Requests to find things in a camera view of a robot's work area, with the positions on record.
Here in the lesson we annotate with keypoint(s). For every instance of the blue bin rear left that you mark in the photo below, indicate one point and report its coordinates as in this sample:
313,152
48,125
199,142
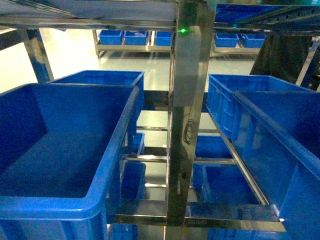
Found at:
109,77

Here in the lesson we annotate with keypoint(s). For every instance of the blue lower bin left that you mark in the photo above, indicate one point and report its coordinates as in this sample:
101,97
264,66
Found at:
134,173

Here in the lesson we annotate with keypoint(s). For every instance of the blue bin rear right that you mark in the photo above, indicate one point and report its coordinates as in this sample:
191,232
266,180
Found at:
221,103

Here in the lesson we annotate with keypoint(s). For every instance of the blue lower bin right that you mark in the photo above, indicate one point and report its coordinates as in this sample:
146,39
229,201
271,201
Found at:
219,183

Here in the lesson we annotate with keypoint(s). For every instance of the large blue left bin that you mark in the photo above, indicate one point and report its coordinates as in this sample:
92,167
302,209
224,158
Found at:
61,148

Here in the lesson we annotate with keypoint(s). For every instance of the large blue bin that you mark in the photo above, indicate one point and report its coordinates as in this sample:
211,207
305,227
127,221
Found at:
277,134
61,148

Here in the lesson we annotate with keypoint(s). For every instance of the large blue right bin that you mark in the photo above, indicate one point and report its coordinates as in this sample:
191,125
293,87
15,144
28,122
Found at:
277,134

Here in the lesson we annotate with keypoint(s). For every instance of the central steel rack post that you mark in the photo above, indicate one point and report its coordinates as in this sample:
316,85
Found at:
192,41

